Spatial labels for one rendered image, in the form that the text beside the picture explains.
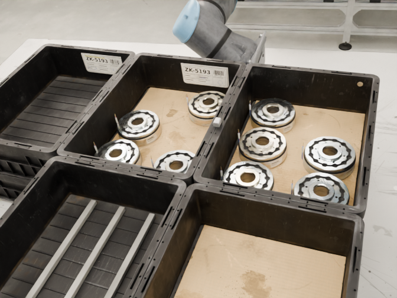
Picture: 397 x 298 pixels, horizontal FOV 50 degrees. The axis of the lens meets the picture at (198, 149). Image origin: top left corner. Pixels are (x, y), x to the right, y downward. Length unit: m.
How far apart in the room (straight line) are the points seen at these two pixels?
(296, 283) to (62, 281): 0.41
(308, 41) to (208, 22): 1.82
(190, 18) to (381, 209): 0.70
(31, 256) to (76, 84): 0.58
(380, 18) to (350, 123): 2.32
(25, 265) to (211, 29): 0.77
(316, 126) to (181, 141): 0.32
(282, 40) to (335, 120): 2.02
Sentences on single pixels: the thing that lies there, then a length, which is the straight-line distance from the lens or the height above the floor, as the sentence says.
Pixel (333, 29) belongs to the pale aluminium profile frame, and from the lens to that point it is 2.88.
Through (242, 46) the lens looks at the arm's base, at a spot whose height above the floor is 0.86.
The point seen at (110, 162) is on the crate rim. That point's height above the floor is 0.93.
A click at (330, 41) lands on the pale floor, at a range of 3.02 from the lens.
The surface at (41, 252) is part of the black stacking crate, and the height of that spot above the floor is 0.83.
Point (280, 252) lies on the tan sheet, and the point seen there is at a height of 0.83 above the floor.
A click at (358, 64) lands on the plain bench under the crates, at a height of 0.70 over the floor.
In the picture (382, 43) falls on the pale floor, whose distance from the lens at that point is 3.04.
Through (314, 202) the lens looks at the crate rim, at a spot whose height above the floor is 0.93.
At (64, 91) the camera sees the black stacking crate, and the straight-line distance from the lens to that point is 1.28.
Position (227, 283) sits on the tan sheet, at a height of 0.83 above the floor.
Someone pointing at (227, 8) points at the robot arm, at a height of 0.92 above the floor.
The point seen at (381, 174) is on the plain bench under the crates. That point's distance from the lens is 1.12.
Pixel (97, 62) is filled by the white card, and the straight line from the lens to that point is 1.24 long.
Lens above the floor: 1.50
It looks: 43 degrees down
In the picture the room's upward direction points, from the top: 9 degrees counter-clockwise
